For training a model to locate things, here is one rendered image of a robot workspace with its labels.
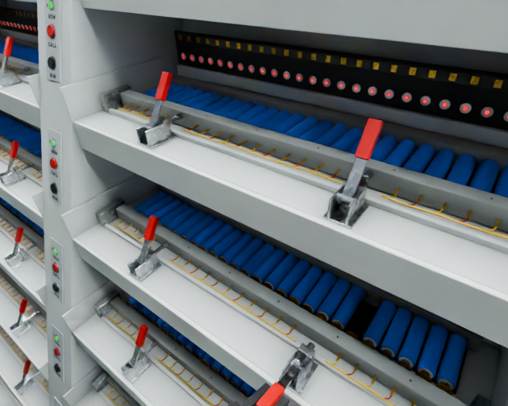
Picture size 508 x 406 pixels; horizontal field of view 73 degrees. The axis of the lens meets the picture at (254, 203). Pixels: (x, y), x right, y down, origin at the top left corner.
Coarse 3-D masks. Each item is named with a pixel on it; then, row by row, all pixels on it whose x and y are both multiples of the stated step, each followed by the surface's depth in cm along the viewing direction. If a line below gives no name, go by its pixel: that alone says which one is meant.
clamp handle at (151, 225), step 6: (150, 216) 50; (150, 222) 50; (156, 222) 50; (150, 228) 50; (144, 234) 50; (150, 234) 50; (144, 240) 50; (150, 240) 50; (144, 246) 50; (144, 252) 50; (144, 258) 50
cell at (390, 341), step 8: (400, 312) 43; (408, 312) 42; (400, 320) 42; (408, 320) 42; (392, 328) 41; (400, 328) 41; (392, 336) 40; (400, 336) 40; (384, 344) 39; (392, 344) 39; (400, 344) 40; (392, 352) 39
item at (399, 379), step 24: (120, 216) 61; (144, 216) 59; (168, 240) 54; (216, 264) 49; (240, 288) 47; (264, 288) 46; (264, 312) 44; (288, 312) 43; (288, 336) 42; (312, 336) 41; (336, 336) 40; (336, 360) 39; (360, 360) 38; (384, 360) 37; (360, 384) 37; (384, 384) 37; (408, 384) 35; (432, 384) 35
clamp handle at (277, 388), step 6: (294, 360) 37; (294, 366) 37; (300, 366) 37; (288, 372) 36; (294, 372) 37; (282, 378) 36; (288, 378) 36; (294, 378) 36; (276, 384) 34; (282, 384) 35; (288, 384) 35; (270, 390) 34; (276, 390) 34; (282, 390) 34; (264, 396) 33; (270, 396) 33; (276, 396) 33; (258, 402) 32; (264, 402) 32; (270, 402) 32; (276, 402) 33
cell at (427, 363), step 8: (432, 328) 41; (440, 328) 41; (432, 336) 40; (440, 336) 40; (432, 344) 39; (440, 344) 39; (424, 352) 39; (432, 352) 38; (440, 352) 39; (424, 360) 38; (432, 360) 38; (416, 368) 38; (424, 368) 37; (432, 368) 37; (432, 376) 37
